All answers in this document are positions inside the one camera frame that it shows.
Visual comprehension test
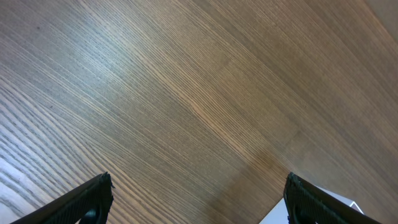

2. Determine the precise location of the white box pink interior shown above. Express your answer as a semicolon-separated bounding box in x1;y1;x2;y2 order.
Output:
260;181;367;224

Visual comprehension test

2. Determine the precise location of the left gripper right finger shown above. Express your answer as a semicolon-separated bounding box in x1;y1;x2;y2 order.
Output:
284;172;379;224

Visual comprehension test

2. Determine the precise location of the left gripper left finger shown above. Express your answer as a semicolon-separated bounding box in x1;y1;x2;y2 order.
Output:
12;172;114;224

